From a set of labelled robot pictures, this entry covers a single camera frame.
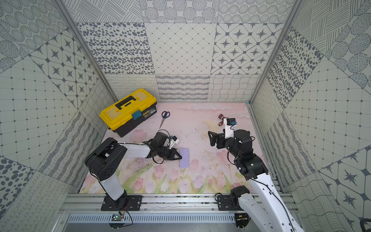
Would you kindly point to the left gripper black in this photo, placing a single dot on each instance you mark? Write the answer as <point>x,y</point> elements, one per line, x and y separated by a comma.
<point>167,152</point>

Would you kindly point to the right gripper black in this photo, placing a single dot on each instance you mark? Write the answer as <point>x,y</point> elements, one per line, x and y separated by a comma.
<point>221,137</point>

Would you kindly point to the purple square paper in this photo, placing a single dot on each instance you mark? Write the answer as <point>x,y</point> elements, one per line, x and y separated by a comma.
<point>185,161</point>

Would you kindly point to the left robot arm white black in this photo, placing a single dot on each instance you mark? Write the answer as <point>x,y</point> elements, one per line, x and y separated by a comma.
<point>104,161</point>

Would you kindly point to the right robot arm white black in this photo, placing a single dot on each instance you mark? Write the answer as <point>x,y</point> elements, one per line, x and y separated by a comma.
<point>273,215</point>

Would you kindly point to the dark red brass faucet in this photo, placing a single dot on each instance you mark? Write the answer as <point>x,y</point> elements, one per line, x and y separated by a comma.
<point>222,119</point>

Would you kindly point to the yellow black toolbox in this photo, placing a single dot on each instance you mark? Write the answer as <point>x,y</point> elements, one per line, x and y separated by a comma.
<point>128,113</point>

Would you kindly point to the left controller board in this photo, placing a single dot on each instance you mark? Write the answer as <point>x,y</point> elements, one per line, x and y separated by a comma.
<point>116,221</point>

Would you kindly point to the controller board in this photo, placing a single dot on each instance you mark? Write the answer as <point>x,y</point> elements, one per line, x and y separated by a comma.
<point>116,221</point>
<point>241,220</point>

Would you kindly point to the right controller board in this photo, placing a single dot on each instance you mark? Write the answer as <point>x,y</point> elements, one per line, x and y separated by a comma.
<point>241,220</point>

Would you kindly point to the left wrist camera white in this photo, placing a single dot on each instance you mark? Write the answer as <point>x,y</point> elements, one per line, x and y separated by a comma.
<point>173,141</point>

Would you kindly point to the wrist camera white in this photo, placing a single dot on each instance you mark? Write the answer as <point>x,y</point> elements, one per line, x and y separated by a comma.
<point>229,123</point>
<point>173,141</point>

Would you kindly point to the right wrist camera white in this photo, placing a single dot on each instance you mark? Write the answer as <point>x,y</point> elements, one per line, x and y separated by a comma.
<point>229,123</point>

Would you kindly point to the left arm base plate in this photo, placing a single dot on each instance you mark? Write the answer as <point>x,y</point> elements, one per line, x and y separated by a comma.
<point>125,202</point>

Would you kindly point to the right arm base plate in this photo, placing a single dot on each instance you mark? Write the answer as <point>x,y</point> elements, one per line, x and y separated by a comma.
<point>226,203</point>

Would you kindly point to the aluminium mounting rail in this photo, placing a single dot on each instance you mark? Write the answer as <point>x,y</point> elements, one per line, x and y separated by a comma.
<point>150,203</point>

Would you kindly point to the white perforated cable duct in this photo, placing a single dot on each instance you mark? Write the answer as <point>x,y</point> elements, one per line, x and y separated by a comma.
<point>155,218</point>

